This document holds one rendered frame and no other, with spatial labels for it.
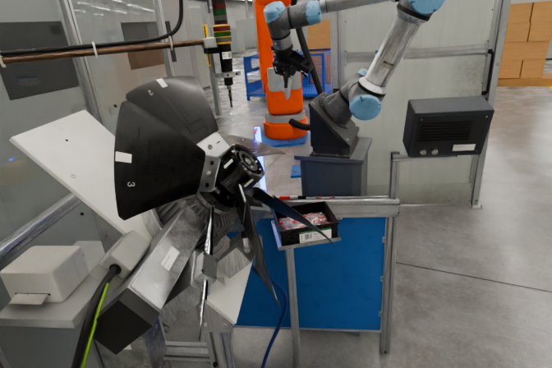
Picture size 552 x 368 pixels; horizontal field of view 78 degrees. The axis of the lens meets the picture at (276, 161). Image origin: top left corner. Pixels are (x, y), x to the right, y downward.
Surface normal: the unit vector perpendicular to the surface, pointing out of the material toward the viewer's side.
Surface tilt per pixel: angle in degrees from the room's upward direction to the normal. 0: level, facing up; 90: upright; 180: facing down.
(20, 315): 0
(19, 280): 90
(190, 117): 45
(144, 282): 50
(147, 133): 75
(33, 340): 90
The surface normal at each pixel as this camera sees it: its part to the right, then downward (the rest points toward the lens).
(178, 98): 0.30, -0.51
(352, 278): -0.11, 0.37
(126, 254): 0.71, -0.62
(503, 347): -0.07, -0.93
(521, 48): -0.38, 0.37
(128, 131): 0.82, -0.19
